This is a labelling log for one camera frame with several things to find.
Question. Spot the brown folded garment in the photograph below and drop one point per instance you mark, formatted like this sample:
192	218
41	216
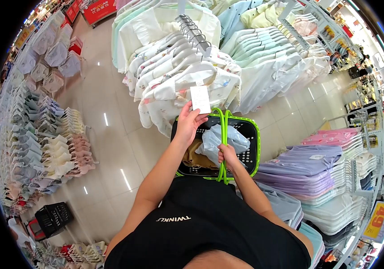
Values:
193	156

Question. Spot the rack of pastel plain garments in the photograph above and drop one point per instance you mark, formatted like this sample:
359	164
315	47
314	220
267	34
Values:
266	57

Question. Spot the low display of bras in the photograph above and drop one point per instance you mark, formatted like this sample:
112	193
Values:
74	254

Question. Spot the wall display of bras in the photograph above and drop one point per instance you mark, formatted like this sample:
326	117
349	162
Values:
40	134

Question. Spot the person's left hand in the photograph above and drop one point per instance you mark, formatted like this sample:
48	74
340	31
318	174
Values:
187	124

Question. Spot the light blue folded garment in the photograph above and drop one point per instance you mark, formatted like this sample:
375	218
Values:
236	139

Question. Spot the stack of black baskets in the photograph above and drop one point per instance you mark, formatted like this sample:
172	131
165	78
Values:
53	217

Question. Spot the red sign stand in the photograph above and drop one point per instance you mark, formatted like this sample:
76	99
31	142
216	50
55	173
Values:
98	10

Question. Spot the person's left thumb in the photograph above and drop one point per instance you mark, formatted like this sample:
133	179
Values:
201	118

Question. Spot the white paper price tag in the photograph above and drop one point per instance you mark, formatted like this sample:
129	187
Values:
200	100

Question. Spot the full shelf of folded garments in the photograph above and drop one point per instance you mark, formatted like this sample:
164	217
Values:
313	175

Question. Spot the person's left index finger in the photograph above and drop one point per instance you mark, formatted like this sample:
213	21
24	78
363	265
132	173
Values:
187	108

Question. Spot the rack of white printed garments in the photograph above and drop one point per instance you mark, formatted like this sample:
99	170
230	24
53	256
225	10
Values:
165	77

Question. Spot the person's right hand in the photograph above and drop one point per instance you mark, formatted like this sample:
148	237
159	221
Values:
230	156

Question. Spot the person's right fingers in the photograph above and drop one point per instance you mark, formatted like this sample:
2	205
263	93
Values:
221	155

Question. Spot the yellow price sign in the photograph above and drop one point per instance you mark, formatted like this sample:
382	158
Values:
377	222

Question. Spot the person's body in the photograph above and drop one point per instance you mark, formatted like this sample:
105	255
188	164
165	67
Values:
205	235

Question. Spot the black green-rimmed shopping basket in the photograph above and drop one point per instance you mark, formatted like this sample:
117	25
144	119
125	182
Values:
247	129

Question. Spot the full shop shelf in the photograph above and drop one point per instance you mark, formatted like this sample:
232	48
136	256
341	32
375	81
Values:
370	101

